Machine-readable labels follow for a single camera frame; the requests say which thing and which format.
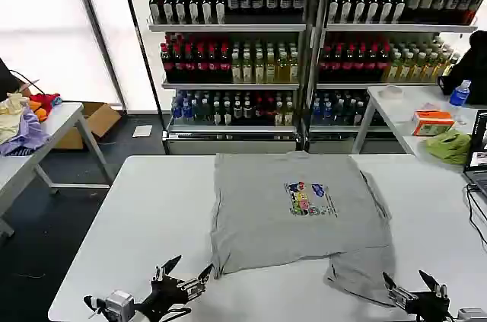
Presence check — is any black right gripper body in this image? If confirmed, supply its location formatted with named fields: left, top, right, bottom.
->
left=406, top=291, right=454, bottom=319

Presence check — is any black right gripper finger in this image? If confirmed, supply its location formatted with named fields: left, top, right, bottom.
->
left=418, top=269, right=449, bottom=299
left=382, top=272, right=414, bottom=306

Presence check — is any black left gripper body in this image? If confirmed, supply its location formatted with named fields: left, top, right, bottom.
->
left=142, top=276, right=191, bottom=317

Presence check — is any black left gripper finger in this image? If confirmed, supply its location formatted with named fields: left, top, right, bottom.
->
left=154, top=255, right=182, bottom=281
left=178, top=263, right=214, bottom=298

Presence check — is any grey printed shirt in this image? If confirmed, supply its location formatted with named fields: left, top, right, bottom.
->
left=210, top=150, right=397, bottom=307

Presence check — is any black laptop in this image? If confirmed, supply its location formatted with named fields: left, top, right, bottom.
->
left=462, top=109, right=487, bottom=199

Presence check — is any green cloth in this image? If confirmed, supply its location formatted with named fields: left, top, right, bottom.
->
left=423, top=129, right=473, bottom=165

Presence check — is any brown cardboard box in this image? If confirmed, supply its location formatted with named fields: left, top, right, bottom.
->
left=55, top=101, right=123, bottom=151

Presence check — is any orange tissue box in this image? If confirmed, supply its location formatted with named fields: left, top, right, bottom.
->
left=411, top=110, right=456, bottom=137

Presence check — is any white desk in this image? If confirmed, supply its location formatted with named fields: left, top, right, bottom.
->
left=351, top=84, right=487, bottom=175

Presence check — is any white side table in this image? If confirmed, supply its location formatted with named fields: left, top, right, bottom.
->
left=0, top=101, right=115, bottom=240

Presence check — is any purple cloth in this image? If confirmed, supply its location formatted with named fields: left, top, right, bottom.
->
left=0, top=106, right=51, bottom=157

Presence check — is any clear water bottle blue label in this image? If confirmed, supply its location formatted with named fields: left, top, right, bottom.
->
left=449, top=79, right=472, bottom=107

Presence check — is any white tape roll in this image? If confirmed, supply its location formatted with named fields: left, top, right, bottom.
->
left=381, top=85, right=404, bottom=100

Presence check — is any red orange cloth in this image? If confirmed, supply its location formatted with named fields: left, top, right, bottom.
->
left=27, top=92, right=63, bottom=123

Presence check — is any black slanted pole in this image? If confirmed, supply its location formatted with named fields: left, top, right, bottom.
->
left=116, top=0, right=170, bottom=155

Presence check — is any cream cloth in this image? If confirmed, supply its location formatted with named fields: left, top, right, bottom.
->
left=0, top=92, right=30, bottom=145

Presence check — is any person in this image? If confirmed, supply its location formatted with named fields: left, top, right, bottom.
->
left=437, top=30, right=487, bottom=106

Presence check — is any steel shelf rack with bottles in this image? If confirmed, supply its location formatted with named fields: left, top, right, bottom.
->
left=146, top=0, right=311, bottom=155
left=306, top=0, right=481, bottom=155

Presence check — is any black monitor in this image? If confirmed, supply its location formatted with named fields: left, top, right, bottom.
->
left=0, top=57, right=24, bottom=103

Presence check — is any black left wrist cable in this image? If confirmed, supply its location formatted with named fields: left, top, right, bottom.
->
left=150, top=304, right=193, bottom=321

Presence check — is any black laptop cable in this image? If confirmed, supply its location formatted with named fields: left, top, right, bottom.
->
left=465, top=183, right=487, bottom=247

